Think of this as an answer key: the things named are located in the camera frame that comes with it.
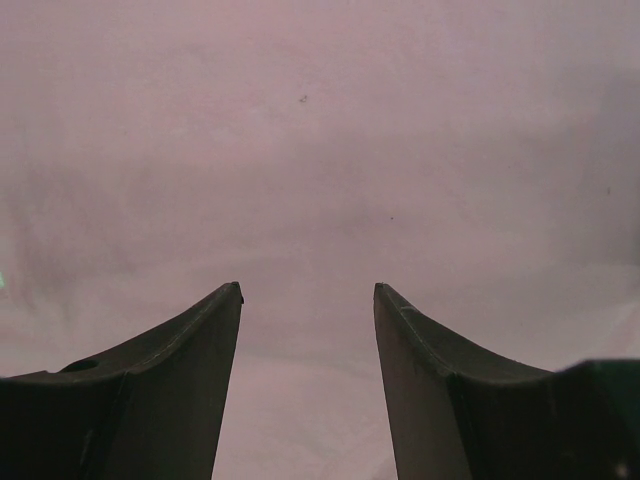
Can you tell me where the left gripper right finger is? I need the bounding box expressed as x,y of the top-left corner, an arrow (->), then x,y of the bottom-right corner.
374,283 -> 639,479

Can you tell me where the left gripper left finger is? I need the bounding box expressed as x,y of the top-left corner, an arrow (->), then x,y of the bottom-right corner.
1,282 -> 244,479

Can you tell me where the pink t-shirt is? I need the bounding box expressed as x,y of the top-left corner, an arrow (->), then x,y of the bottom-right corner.
1,1 -> 639,479

